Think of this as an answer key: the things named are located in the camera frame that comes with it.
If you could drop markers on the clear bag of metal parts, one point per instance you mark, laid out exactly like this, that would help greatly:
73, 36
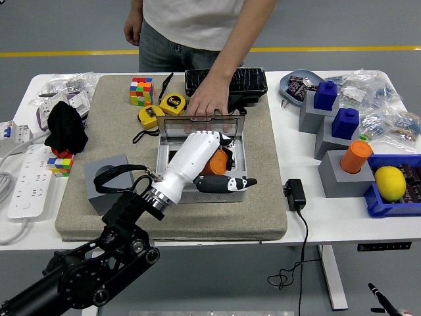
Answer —
65, 82

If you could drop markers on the clear bag of mixed parts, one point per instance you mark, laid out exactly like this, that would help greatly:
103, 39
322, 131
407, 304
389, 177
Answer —
394, 128

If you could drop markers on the person's left forearm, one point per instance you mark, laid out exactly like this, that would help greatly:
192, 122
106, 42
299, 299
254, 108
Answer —
237, 49

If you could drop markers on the person's right forearm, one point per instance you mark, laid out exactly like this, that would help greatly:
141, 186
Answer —
136, 8

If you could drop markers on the orange cylinder battery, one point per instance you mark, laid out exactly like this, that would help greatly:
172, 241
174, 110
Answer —
218, 163
355, 158

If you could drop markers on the brown snack packet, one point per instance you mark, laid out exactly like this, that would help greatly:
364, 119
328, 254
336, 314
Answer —
296, 79
296, 89

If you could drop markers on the small metal clip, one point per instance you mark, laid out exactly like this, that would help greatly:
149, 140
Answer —
284, 103

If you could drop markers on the small multicolour puzzle cube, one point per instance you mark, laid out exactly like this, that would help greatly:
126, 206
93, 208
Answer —
59, 166

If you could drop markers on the clear bag with white label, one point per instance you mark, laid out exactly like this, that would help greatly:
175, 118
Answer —
352, 93

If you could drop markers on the black cloth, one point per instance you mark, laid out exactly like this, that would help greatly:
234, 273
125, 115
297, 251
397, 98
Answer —
65, 125

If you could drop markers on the brown packets pile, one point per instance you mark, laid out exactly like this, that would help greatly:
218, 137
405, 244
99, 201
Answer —
413, 184

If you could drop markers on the grey electrical box with lid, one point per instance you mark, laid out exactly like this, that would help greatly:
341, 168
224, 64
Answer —
210, 197

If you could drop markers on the grey block holder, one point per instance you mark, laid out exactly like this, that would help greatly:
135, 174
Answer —
309, 118
329, 146

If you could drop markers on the person's left hand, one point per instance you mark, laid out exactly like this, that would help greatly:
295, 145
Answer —
207, 98

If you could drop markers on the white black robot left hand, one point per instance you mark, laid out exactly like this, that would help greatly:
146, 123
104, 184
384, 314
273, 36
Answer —
194, 158

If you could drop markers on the round yellow tape measure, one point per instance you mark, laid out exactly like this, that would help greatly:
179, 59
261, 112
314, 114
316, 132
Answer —
173, 104

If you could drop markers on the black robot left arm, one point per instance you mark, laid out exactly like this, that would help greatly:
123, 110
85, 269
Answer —
98, 263

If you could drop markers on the white table leg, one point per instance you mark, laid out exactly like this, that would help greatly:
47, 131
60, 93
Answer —
333, 283
90, 311

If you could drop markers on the small green piece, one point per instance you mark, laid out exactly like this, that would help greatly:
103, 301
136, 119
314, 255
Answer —
363, 137

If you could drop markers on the large multicolour puzzle cube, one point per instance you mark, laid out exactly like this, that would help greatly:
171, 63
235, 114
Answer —
142, 91

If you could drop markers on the person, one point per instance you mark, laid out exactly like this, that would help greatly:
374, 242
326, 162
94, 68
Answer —
190, 23

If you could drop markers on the grey-brown mat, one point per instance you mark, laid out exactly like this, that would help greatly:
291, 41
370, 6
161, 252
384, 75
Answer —
230, 220

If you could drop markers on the yellow lemon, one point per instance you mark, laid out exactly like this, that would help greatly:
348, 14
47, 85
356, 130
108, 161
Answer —
390, 183

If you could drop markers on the blue plastic bin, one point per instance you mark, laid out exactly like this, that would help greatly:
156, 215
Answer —
378, 207

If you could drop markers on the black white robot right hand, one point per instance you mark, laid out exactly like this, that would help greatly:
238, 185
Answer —
383, 299

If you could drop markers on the grey block with round hole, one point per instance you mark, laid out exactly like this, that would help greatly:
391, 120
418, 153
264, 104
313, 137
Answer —
342, 184
93, 194

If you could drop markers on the blue-grey plate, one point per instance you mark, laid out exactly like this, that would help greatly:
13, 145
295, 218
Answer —
286, 90

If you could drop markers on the white circuit breaker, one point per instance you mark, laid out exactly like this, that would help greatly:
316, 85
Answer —
13, 135

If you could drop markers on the blue block battery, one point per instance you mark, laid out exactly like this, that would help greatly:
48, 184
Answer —
325, 95
345, 123

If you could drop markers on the white purple socket panel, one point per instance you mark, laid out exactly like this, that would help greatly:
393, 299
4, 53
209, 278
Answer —
77, 103

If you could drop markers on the red piece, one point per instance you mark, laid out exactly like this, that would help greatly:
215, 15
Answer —
62, 153

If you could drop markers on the black table control panel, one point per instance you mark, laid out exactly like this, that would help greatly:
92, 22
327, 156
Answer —
385, 247

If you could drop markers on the person's right hand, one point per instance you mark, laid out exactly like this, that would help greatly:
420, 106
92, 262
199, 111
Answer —
133, 31

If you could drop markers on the clear bag of blue parts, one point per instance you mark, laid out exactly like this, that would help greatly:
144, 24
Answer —
381, 89

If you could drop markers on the square yellow tape measure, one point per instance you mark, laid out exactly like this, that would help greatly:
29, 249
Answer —
151, 116

